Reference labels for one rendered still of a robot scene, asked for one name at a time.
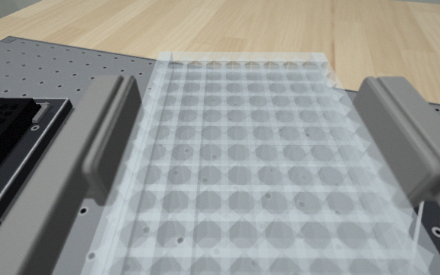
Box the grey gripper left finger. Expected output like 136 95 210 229
0 75 142 275

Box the grey perforated base plate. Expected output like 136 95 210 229
0 36 157 275

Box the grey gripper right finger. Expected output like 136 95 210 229
352 76 440 208

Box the clear well plate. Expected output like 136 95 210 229
80 51 440 275

